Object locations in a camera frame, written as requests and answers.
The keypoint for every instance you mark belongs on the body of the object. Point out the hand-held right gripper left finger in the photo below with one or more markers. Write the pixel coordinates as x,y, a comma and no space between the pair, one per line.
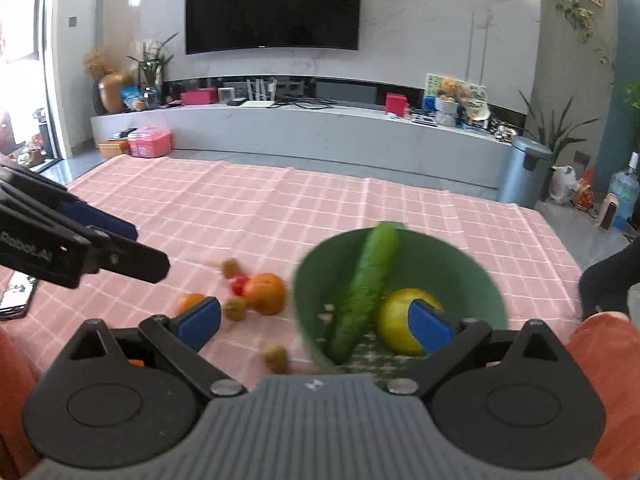
200,321

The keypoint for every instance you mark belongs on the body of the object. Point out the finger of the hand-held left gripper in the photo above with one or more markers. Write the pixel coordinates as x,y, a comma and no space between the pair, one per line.
112,224
135,260

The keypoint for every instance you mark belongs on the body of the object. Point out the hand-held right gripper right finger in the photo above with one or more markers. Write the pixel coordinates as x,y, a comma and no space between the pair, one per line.
429,327

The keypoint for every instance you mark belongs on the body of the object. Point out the small orange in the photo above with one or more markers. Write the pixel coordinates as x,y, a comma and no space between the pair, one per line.
189,302

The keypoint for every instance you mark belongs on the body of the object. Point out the small brown fruit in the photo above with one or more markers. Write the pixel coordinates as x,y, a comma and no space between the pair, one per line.
276,358
231,266
235,308

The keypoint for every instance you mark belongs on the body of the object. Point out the red cherry tomato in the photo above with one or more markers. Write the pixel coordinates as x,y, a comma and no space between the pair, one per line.
239,285

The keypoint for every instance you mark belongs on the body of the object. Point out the green bowl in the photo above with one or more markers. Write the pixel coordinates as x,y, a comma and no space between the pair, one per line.
450,270

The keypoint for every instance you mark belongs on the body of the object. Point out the large orange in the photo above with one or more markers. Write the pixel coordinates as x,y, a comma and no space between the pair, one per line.
265,295

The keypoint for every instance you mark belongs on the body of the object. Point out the yellow lemon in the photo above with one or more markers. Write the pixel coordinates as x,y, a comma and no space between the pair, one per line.
395,325

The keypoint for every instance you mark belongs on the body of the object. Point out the black smartphone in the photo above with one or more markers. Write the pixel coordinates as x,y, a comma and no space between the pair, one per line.
15,297

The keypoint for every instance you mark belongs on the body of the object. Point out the orange cardboard box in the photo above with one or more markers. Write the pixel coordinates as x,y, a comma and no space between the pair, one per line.
114,150

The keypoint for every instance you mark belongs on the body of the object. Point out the green cucumber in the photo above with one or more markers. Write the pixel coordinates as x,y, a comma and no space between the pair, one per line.
365,285

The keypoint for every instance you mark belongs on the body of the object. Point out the pink plastic storage box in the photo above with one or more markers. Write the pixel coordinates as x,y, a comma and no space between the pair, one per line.
149,142

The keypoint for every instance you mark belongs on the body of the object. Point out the blue snack packet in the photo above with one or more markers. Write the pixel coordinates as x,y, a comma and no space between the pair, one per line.
131,97

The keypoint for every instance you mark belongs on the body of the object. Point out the golden vase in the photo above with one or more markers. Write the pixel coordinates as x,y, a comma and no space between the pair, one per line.
114,92

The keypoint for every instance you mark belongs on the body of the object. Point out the person's left leg orange pants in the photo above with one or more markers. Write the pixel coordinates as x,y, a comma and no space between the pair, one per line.
12,385

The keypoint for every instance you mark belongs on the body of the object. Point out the pink checkered cloth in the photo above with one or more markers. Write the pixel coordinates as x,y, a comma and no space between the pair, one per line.
300,210

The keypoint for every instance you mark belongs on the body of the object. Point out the green plant in glass vase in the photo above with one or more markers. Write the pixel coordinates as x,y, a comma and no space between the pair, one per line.
151,77

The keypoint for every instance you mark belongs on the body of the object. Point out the pink rectangular box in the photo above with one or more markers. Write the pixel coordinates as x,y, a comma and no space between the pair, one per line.
199,96

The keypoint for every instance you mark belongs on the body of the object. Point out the dried flower bunch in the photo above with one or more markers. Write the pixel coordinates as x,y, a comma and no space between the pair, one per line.
97,62

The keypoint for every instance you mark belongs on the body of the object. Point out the small white device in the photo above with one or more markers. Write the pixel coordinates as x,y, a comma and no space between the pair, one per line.
226,95

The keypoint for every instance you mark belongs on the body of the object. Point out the grey pedal trash can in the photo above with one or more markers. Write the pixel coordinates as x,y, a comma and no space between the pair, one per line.
522,172

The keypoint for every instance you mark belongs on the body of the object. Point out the person's black-socked foot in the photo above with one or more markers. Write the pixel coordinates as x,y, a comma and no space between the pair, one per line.
610,280

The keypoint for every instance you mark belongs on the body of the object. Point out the white router with antennas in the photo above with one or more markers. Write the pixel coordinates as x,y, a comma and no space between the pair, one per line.
259,102

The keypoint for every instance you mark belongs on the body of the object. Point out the white plastic bag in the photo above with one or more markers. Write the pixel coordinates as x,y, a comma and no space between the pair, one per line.
563,185

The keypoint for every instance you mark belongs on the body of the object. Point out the red orange ornament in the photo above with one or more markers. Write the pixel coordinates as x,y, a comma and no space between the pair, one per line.
583,192

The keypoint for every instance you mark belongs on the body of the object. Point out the black white patterned object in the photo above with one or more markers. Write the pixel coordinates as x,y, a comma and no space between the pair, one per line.
502,130

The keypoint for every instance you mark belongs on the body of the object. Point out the pink space heater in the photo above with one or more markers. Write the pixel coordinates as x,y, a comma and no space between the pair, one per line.
608,212

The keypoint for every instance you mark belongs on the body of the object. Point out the grey marble television console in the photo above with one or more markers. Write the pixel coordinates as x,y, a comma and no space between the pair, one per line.
325,135

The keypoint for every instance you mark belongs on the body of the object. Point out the red cube box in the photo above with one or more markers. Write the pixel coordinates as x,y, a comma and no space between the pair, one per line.
396,104

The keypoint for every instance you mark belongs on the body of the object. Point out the teddy bear bouquet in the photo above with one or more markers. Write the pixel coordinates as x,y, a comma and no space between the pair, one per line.
447,100

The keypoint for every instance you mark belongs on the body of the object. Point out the long-leaved potted plant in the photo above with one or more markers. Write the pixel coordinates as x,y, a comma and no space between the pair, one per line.
555,130

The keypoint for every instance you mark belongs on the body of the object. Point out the blue water jug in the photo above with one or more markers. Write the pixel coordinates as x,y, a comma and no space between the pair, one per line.
625,190

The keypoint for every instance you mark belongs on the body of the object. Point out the colourful picture board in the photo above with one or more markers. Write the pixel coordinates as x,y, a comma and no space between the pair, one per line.
475,91

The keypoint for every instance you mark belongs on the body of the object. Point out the leafy pothos plant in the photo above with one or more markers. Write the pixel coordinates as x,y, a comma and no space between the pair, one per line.
632,95

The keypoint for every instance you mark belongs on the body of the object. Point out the hanging green vine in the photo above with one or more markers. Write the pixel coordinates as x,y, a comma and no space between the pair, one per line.
580,17

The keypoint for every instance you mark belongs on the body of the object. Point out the black wall television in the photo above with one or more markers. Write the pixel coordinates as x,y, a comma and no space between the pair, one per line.
272,5

